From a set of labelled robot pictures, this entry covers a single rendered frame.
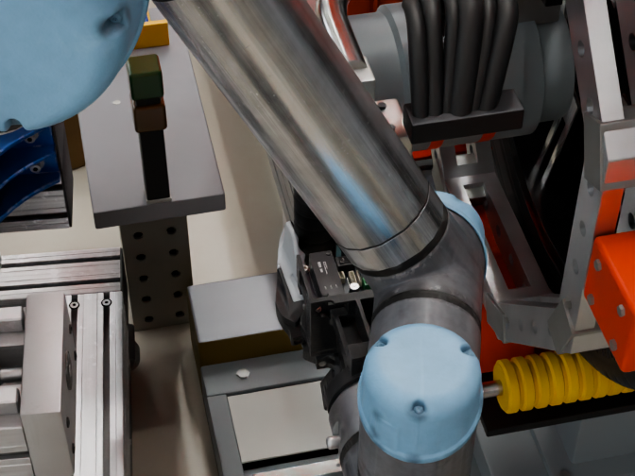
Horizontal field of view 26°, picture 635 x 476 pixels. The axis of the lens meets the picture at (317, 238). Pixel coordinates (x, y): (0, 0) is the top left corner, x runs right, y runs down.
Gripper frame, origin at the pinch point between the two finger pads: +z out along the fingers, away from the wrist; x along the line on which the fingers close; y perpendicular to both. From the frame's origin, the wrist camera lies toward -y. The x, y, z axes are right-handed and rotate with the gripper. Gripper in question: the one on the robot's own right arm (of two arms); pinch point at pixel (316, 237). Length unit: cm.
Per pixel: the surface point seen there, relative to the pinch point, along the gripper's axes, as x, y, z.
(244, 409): 1, -75, 42
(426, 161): -33, -56, 68
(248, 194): -9, -83, 95
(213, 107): -7, -83, 120
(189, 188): 5, -38, 50
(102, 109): 15, -38, 68
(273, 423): -3, -75, 39
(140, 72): 10, -17, 48
